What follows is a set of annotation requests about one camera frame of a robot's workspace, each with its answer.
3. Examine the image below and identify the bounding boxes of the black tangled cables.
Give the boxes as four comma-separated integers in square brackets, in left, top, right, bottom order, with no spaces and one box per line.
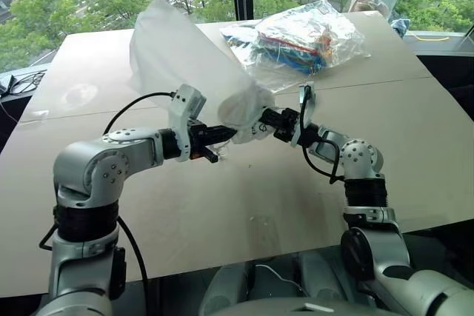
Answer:
[10,70,46,95]

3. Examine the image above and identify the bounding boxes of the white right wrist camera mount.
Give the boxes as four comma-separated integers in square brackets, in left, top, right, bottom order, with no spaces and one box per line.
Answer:
[290,81,318,149]

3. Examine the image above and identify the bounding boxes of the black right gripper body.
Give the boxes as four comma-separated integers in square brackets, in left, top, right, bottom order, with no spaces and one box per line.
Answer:
[274,107,301,144]

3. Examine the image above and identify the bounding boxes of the grey rounded robot torso shell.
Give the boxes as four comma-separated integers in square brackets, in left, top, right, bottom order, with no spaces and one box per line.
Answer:
[198,252,375,316]

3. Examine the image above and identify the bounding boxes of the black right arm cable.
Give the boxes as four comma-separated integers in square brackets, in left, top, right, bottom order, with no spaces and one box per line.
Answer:
[298,85,346,185]

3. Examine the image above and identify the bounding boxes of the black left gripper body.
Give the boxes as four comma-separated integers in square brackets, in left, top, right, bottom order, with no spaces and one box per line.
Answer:
[186,118,209,161]

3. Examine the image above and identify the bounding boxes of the thin white wire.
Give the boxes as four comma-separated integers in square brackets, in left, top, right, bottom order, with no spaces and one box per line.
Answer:
[254,263,301,292]

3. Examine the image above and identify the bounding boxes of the translucent white drawstring bag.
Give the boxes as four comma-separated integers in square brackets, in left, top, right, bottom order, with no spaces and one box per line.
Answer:
[128,0,277,146]

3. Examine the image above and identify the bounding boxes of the black left shoulder cable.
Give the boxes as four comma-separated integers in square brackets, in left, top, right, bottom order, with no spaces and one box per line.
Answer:
[116,215,150,316]

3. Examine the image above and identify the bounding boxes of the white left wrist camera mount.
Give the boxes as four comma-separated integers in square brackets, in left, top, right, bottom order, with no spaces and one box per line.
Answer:
[167,84,207,164]

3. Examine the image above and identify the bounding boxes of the blue cloth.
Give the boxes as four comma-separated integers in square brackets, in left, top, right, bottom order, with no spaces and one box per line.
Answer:
[390,17,413,38]

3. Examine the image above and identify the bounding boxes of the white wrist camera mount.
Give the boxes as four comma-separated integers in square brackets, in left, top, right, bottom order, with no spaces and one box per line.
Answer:
[167,84,207,164]
[290,81,318,149]

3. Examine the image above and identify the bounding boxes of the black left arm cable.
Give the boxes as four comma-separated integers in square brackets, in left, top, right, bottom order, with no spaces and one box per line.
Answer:
[102,91,178,135]

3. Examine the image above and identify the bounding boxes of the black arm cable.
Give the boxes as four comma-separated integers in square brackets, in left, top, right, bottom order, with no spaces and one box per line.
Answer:
[102,91,178,135]
[298,85,346,185]

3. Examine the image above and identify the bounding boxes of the clear bag of colourful items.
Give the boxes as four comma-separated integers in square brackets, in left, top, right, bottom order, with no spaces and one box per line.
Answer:
[218,0,372,94]

